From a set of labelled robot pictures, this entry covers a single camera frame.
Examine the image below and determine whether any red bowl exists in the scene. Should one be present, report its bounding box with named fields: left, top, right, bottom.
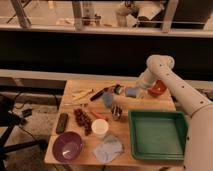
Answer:
left=148, top=80, right=167, bottom=97

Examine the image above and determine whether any black remote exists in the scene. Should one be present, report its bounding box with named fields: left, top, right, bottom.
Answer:
left=56, top=113, right=68, bottom=134

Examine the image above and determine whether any small tape roll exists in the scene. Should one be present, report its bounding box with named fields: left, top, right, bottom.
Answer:
left=114, top=84, right=124, bottom=95

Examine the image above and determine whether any black handled knife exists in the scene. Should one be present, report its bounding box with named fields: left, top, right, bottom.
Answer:
left=90, top=86, right=115, bottom=101

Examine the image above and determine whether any yellow banana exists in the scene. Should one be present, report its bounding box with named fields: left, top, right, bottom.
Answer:
left=72, top=89, right=94, bottom=101

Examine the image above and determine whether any metal cup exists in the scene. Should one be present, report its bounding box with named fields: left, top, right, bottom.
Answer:
left=111, top=106, right=122, bottom=120

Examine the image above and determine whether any dark grape bunch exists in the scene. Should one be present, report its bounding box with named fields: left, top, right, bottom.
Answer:
left=74, top=108, right=92, bottom=136

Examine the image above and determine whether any blue eraser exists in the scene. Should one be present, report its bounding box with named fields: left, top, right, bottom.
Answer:
left=125, top=87, right=139, bottom=98

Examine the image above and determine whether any purple bowl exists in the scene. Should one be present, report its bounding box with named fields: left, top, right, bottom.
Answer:
left=52, top=131, right=83, bottom=163

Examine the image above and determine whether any green plastic tray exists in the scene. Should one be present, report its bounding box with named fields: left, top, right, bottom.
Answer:
left=128, top=110, right=188, bottom=161

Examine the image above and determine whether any red handled tool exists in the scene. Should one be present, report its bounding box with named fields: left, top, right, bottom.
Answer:
left=89, top=109, right=108, bottom=121

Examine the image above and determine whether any blue cloth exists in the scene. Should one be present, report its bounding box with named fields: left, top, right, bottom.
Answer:
left=93, top=134, right=124, bottom=164

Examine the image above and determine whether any silver utensil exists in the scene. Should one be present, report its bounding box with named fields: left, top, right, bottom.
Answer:
left=63, top=103, right=88, bottom=107

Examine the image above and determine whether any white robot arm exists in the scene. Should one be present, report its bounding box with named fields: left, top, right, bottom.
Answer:
left=136, top=55, right=213, bottom=171

